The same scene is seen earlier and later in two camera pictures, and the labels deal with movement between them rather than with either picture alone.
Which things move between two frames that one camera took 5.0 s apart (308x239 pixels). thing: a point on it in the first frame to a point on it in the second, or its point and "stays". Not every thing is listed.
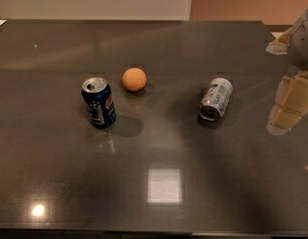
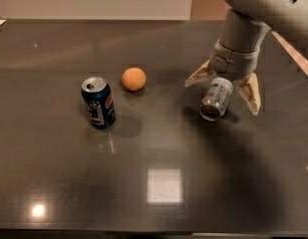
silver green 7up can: [214, 99] stays
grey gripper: [303, 45] to [232, 61]
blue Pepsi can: [99, 102] stays
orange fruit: [134, 79] stays
